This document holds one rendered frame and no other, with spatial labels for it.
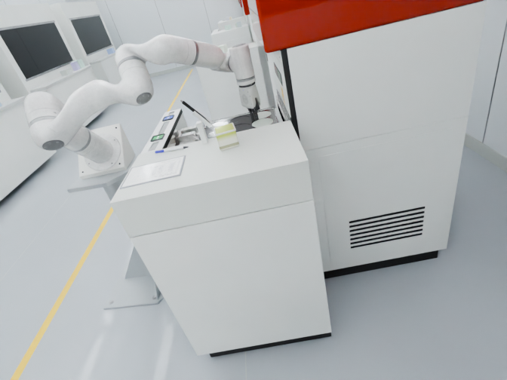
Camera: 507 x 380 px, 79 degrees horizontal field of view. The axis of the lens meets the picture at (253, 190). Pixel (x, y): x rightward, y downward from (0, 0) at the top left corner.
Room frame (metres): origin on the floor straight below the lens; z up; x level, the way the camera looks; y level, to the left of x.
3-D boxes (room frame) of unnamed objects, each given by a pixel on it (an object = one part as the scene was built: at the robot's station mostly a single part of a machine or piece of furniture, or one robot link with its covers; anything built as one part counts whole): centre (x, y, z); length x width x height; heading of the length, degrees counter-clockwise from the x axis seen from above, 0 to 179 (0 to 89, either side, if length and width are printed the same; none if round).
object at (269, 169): (1.00, 0.12, 0.89); 0.62 x 0.35 x 0.14; 85
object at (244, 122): (1.37, -0.01, 0.90); 0.34 x 0.34 x 0.01; 85
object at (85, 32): (8.14, 2.87, 1.00); 1.80 x 1.08 x 2.00; 175
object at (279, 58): (1.55, -0.25, 1.02); 0.81 x 0.03 x 0.40; 175
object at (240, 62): (1.42, -0.09, 1.17); 0.09 x 0.08 x 0.13; 38
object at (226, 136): (1.05, 0.05, 1.00); 0.07 x 0.07 x 0.07; 4
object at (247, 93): (1.42, -0.09, 1.03); 0.10 x 0.07 x 0.11; 28
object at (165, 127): (1.47, 0.34, 0.89); 0.55 x 0.09 x 0.14; 175
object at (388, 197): (1.52, -0.59, 0.41); 0.82 x 0.70 x 0.82; 175
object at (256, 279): (1.30, 0.10, 0.41); 0.96 x 0.64 x 0.82; 175
